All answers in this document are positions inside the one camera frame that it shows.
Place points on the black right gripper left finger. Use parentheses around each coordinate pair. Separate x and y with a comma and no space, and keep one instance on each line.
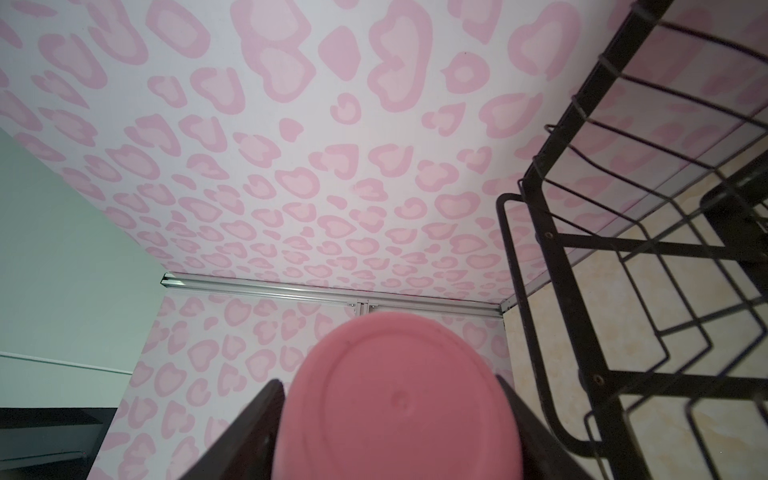
(245,450)

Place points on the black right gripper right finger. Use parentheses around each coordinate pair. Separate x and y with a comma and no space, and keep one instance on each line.
(543,457)

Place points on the pink cup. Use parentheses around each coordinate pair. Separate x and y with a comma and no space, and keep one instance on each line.
(396,396)

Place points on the black wire dish rack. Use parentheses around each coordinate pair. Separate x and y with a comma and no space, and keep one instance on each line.
(637,240)

